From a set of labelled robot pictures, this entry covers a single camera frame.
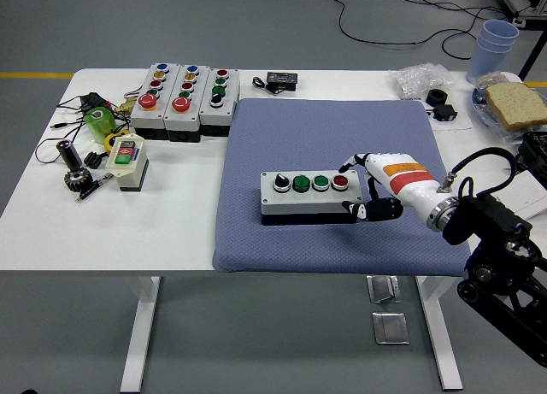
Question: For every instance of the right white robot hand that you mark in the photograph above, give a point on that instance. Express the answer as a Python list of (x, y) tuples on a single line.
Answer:
[(406, 180)]

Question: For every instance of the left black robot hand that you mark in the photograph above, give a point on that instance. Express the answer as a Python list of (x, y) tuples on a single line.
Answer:
[(27, 390)]

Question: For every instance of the grey four-button control box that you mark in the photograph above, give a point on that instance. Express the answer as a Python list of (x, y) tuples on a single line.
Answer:
[(307, 201)]

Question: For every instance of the five-button emergency stop box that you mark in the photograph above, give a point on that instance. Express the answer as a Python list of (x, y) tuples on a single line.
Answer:
[(181, 118), (147, 116)]

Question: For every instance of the small black servo block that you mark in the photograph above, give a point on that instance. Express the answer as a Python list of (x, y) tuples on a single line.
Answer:
[(444, 113)]

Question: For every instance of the white paper sheet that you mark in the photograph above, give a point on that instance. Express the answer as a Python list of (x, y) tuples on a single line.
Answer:
[(463, 120)]

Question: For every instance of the clear plastic bag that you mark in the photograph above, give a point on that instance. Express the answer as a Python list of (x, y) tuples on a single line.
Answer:
[(419, 78)]

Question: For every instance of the metal floor outlet plate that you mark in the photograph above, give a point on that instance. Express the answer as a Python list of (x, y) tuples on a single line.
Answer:
[(389, 329), (382, 289)]

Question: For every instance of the blue-grey padded mat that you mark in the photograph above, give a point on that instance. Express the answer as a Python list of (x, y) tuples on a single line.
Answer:
[(299, 137)]

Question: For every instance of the white table leg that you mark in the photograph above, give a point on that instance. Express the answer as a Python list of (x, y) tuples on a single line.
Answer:
[(440, 325), (141, 325)]

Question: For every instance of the brown bread piece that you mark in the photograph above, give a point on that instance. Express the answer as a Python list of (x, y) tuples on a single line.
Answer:
[(491, 80)]

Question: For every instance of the white bread slice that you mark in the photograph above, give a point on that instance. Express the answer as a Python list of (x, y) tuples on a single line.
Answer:
[(517, 105)]

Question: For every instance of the stack of blue cups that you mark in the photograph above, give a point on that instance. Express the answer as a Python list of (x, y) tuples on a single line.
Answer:
[(489, 52)]

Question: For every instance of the black digital meter module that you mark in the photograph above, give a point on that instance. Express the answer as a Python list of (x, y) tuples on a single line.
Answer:
[(282, 81)]

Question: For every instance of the black pen tool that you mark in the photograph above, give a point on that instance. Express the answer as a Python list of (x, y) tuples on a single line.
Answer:
[(92, 191)]

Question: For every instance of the black metal gear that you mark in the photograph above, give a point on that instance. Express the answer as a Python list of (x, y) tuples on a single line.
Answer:
[(79, 181)]

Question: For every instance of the dark metal cylinder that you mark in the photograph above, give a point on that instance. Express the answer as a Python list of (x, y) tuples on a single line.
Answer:
[(70, 157)]

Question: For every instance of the small black heat sink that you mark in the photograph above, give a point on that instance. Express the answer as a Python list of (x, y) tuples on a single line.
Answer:
[(94, 160)]

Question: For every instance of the yellow tape roll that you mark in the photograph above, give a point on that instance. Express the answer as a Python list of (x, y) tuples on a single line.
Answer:
[(109, 142)]

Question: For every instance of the green tape roll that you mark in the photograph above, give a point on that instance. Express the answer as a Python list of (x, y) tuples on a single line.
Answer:
[(99, 125)]

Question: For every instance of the brass fitting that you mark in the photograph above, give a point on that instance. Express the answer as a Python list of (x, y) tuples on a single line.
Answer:
[(125, 107)]

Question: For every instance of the black power adapter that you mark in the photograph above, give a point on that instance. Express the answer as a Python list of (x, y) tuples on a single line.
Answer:
[(95, 101)]

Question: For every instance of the white wall switch panel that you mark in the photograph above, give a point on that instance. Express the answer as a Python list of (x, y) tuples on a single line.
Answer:
[(530, 195)]

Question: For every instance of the four-button selector switch box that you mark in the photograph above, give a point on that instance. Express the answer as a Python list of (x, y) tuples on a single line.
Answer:
[(215, 114)]

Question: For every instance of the white red-green switch box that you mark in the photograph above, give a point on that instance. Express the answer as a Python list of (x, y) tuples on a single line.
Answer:
[(128, 172)]

